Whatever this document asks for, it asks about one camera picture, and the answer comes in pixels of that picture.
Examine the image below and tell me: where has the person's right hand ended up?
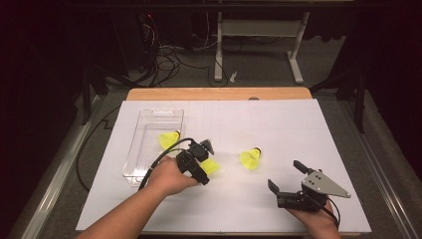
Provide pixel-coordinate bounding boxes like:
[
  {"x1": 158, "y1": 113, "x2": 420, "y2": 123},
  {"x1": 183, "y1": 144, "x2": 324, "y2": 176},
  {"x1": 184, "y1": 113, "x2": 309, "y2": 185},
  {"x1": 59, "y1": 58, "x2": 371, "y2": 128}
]
[{"x1": 286, "y1": 201, "x2": 339, "y2": 234}]

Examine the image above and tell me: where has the white metal stand frame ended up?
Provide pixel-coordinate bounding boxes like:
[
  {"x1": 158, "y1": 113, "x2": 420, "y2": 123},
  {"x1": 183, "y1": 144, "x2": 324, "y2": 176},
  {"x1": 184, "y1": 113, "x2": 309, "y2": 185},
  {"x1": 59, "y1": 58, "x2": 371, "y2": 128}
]
[{"x1": 213, "y1": 11, "x2": 312, "y2": 86}]

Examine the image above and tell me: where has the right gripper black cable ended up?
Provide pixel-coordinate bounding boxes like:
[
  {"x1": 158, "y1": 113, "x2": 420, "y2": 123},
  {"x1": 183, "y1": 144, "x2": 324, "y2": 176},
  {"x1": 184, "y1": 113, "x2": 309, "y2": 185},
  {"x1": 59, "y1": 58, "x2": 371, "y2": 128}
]
[{"x1": 307, "y1": 193, "x2": 341, "y2": 231}]

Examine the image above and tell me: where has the black tripod stand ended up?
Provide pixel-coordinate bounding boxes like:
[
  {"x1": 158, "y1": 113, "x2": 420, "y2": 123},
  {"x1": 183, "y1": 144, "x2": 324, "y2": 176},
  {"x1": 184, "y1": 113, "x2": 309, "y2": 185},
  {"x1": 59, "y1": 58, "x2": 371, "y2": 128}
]
[
  {"x1": 81, "y1": 64, "x2": 110, "y2": 126},
  {"x1": 310, "y1": 66, "x2": 366, "y2": 134}
]

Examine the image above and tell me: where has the tangle of floor cables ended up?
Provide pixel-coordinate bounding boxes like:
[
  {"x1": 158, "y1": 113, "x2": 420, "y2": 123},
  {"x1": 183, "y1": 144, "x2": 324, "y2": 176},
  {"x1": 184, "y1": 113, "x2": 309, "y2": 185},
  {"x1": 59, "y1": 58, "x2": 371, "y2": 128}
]
[{"x1": 142, "y1": 13, "x2": 230, "y2": 88}]

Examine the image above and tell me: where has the aluminium floor rail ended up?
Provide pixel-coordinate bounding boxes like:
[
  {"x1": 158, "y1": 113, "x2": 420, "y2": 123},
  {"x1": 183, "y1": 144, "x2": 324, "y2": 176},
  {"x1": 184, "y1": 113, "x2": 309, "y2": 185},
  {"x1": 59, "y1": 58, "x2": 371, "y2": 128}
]
[
  {"x1": 6, "y1": 95, "x2": 105, "y2": 239},
  {"x1": 337, "y1": 99, "x2": 422, "y2": 239}
]

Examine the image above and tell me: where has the person's left hand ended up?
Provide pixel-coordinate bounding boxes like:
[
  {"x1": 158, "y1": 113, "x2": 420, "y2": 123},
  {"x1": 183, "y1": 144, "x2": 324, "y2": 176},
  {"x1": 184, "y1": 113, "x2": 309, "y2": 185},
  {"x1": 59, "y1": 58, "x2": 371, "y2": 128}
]
[{"x1": 145, "y1": 154, "x2": 200, "y2": 197}]

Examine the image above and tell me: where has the white board sheet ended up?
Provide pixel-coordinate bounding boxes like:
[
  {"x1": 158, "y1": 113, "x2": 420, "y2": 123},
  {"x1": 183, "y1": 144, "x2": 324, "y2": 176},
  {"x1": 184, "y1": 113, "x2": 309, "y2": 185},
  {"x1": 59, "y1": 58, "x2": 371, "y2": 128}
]
[{"x1": 75, "y1": 99, "x2": 372, "y2": 235}]

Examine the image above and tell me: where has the clear plastic tray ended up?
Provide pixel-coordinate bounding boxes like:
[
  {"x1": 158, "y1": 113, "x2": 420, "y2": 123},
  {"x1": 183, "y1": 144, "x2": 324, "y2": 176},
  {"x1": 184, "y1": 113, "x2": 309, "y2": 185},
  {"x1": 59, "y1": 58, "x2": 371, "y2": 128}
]
[{"x1": 121, "y1": 109, "x2": 185, "y2": 187}]

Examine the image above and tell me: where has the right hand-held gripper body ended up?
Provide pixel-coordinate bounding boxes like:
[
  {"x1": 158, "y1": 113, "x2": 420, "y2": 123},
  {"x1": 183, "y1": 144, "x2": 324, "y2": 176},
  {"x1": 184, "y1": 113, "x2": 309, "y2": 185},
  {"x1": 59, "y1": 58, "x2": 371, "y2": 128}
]
[{"x1": 276, "y1": 169, "x2": 352, "y2": 213}]

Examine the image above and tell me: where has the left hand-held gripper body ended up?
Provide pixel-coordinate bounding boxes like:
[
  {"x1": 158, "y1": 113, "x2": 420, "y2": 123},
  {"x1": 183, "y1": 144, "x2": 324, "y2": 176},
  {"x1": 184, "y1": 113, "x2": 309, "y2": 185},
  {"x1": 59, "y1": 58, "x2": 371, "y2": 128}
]
[{"x1": 175, "y1": 138, "x2": 215, "y2": 176}]

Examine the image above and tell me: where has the yellow shuttlecock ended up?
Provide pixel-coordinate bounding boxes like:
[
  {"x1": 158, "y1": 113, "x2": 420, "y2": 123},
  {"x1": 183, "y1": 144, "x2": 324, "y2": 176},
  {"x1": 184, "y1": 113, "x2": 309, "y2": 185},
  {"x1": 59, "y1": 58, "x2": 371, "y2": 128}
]
[
  {"x1": 239, "y1": 146, "x2": 263, "y2": 170},
  {"x1": 198, "y1": 157, "x2": 221, "y2": 176},
  {"x1": 157, "y1": 129, "x2": 182, "y2": 150}
]

